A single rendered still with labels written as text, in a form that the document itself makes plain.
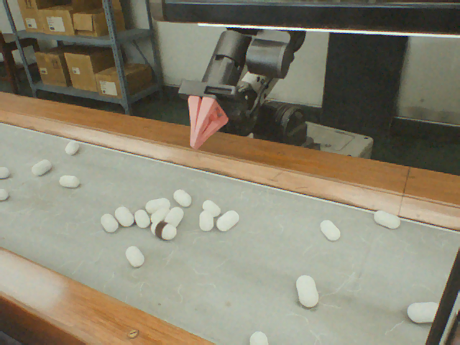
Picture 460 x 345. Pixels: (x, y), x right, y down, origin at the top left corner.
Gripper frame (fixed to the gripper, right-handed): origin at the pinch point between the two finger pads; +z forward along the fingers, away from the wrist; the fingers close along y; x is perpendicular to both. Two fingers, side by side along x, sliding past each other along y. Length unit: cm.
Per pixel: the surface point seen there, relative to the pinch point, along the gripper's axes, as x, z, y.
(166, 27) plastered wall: 146, -135, -156
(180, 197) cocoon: 0.5, 8.9, 0.7
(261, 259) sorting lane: -1.3, 14.0, 16.6
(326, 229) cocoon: 2.2, 7.4, 22.9
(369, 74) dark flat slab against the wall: 157, -119, -4
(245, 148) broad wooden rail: 11.1, -4.8, 3.4
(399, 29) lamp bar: -30.3, 1.5, 29.1
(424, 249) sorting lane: 5.4, 5.9, 34.7
